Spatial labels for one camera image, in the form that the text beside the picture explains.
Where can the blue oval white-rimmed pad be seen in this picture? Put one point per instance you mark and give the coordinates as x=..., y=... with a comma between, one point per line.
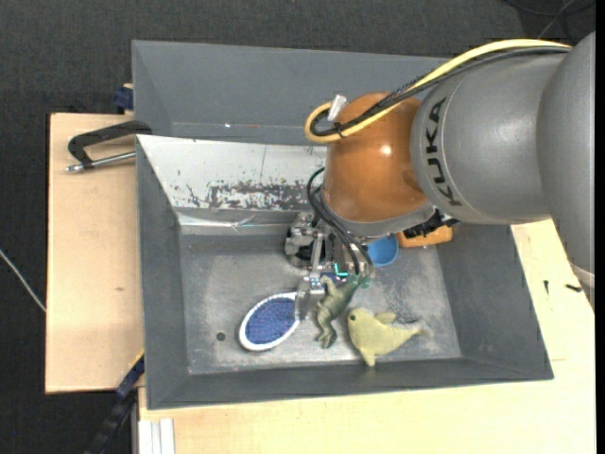
x=268, y=322

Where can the orange box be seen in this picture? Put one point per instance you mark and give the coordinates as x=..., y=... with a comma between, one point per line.
x=425, y=241

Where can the blue cup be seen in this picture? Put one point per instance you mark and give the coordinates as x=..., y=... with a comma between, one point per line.
x=382, y=252

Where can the black cylinder on white bracket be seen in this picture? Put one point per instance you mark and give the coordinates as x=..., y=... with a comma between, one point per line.
x=427, y=225

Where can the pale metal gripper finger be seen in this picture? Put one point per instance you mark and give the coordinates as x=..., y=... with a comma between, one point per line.
x=301, y=303
x=318, y=290

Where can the yellow-green plush seal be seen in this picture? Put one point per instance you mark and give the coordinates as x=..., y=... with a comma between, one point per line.
x=378, y=336

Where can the green toy frog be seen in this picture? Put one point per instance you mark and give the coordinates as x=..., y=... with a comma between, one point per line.
x=333, y=308

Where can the grey metal bin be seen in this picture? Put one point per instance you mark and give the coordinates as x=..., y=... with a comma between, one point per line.
x=212, y=277

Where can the pale wood flat board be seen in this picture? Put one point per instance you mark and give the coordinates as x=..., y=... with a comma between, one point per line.
x=90, y=263

